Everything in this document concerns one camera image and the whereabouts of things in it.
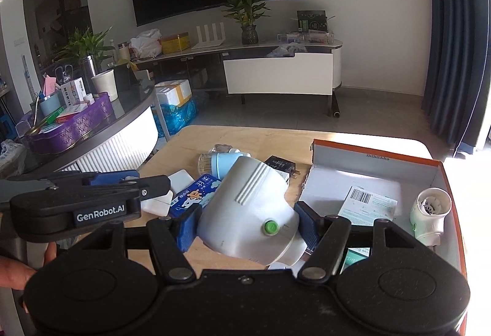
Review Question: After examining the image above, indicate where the white adapter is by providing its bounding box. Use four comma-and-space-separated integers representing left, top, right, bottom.
141, 191, 173, 217

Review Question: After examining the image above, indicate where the teal white carton box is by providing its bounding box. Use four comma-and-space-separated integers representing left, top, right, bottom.
338, 186, 398, 226

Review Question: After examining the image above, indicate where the white device green button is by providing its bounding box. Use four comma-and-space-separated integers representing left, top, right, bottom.
197, 157, 307, 266

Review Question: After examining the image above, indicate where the white round plug device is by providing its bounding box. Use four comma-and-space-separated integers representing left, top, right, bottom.
409, 187, 452, 247

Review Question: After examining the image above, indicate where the person's left hand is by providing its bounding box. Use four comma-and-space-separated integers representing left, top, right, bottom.
0, 242, 56, 290

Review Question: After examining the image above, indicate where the white charger block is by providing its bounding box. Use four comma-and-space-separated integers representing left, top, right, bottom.
168, 169, 195, 197

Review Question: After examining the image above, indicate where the round dark side table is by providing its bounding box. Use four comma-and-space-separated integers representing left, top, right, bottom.
24, 84, 158, 176

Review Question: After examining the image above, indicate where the blue wipes box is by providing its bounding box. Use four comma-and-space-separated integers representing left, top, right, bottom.
168, 174, 221, 218

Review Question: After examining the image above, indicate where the orange white cardboard tray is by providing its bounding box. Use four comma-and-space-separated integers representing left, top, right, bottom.
300, 140, 466, 273

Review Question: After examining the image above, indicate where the purple storage tray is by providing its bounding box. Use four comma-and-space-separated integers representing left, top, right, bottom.
25, 92, 114, 155

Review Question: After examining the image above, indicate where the black power adapter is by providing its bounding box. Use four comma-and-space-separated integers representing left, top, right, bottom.
265, 155, 300, 178

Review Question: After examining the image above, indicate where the light blue capped jar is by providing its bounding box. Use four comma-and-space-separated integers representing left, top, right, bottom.
197, 144, 250, 181

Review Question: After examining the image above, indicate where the blue plastic bag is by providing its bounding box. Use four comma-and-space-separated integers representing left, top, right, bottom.
160, 98, 198, 136

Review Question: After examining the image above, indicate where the cardboard box with tape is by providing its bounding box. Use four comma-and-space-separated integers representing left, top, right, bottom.
155, 79, 192, 107

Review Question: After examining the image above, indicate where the white plastic bag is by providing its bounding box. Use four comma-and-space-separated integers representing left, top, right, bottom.
130, 29, 162, 59

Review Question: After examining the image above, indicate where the plant in white pot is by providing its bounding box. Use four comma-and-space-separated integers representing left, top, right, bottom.
54, 27, 115, 94

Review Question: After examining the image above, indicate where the yellow tin box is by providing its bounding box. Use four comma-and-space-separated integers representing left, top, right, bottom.
159, 32, 191, 55

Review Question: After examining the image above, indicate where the white TV console cabinet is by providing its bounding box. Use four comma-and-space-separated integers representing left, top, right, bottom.
137, 40, 343, 118

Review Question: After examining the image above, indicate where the white wifi router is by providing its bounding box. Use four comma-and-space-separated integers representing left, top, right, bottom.
191, 22, 226, 50

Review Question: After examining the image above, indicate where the dark blue curtain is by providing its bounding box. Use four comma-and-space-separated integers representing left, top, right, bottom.
422, 0, 490, 154

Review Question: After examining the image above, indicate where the bamboo plant in vase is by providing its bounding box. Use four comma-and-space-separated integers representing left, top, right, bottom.
223, 0, 270, 45

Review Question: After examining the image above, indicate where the black green picture box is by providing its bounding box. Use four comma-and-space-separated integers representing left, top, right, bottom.
297, 10, 328, 33

